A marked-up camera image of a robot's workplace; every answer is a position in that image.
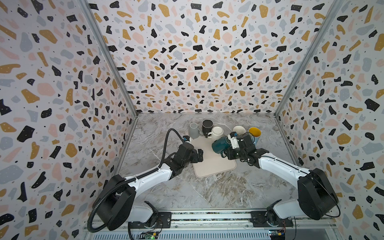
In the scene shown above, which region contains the blue butterfly mug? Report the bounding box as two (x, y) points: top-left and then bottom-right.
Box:
(249, 127), (262, 145)

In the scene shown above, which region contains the light green mug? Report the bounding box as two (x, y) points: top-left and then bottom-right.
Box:
(233, 126), (247, 136)

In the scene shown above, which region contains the dark teal mug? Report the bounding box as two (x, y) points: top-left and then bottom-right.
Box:
(212, 137), (232, 158)

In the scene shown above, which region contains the black mug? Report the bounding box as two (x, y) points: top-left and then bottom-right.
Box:
(202, 120), (214, 138)

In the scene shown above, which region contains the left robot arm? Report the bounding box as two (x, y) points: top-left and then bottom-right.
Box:
(87, 143), (204, 233)

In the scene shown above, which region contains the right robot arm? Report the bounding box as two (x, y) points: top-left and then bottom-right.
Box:
(220, 132), (339, 227)

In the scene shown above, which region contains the grey mug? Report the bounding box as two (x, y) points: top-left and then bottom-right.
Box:
(188, 123), (200, 139)

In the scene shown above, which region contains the white mug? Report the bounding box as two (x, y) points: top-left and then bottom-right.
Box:
(207, 127), (224, 142)

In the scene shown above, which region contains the beige rectangular tray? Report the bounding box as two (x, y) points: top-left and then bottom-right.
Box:
(190, 136), (237, 178)

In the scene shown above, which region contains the left corner aluminium profile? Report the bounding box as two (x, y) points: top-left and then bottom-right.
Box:
(78, 0), (138, 119)

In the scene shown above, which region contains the corner aluminium profile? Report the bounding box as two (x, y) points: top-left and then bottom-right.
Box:
(274, 0), (343, 119)
(78, 0), (138, 119)

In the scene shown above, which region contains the right corner aluminium profile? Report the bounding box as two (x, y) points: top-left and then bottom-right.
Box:
(274, 0), (343, 119)

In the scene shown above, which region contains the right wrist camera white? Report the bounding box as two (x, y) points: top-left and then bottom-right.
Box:
(227, 135), (239, 149)

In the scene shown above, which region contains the black corrugated cable conduit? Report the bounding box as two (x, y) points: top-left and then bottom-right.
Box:
(86, 128), (185, 233)

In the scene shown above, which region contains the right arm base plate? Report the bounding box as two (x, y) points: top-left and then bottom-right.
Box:
(250, 211), (294, 228)

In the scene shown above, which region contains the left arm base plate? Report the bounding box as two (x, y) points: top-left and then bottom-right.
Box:
(131, 212), (172, 230)

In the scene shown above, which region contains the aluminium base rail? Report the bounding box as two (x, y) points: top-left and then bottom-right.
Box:
(83, 209), (342, 240)

